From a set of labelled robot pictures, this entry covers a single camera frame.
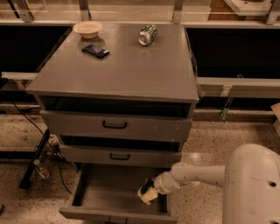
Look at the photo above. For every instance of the green soda can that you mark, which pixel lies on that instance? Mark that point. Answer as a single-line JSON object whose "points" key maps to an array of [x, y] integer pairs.
{"points": [[147, 35]]}

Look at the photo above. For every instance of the grey top drawer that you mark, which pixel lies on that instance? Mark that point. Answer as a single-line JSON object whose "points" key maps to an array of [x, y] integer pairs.
{"points": [[131, 127]]}

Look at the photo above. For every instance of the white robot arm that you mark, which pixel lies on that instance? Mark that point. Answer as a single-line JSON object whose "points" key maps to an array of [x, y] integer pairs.
{"points": [[250, 180]]}

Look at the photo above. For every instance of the grey open bottom drawer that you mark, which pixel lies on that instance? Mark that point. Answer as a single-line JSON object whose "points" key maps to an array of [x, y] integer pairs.
{"points": [[108, 194]]}

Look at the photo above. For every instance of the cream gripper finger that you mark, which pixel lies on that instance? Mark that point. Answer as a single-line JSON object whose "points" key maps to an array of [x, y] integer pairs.
{"points": [[147, 196]]}

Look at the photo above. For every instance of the beige bowl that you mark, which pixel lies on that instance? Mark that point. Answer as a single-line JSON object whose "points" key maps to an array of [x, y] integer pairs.
{"points": [[87, 29]]}

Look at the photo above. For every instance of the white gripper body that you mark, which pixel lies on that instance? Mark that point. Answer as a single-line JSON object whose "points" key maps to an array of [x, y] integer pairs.
{"points": [[161, 183]]}

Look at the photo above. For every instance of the grey drawer cabinet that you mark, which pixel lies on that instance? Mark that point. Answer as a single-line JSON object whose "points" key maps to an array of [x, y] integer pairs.
{"points": [[133, 80]]}

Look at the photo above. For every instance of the green and yellow sponge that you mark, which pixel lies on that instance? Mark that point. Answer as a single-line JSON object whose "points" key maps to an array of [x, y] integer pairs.
{"points": [[148, 183]]}

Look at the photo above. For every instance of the grey middle drawer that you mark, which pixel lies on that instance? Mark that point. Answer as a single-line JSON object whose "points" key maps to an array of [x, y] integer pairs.
{"points": [[114, 156]]}

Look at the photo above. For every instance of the black floor stand leg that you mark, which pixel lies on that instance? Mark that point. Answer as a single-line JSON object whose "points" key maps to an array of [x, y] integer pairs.
{"points": [[26, 183]]}

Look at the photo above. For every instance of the small plastic bottle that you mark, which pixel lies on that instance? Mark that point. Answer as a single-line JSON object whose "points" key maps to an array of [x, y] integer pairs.
{"points": [[42, 169]]}

